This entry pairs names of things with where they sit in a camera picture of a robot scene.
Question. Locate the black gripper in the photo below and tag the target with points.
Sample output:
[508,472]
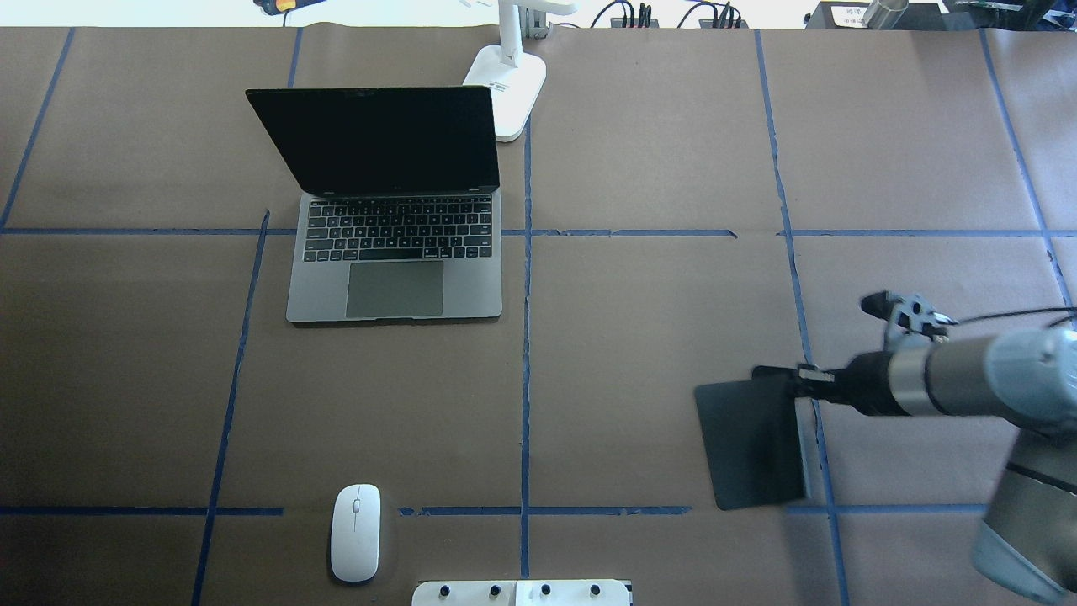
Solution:
[867,380]

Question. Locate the grey laptop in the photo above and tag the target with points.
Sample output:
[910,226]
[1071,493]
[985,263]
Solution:
[400,209]

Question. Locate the white computer mouse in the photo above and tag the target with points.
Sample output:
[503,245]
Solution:
[355,533]

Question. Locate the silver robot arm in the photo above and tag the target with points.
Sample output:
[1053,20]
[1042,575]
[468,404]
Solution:
[1023,378]

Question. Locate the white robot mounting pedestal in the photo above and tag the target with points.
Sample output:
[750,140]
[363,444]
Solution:
[588,591]

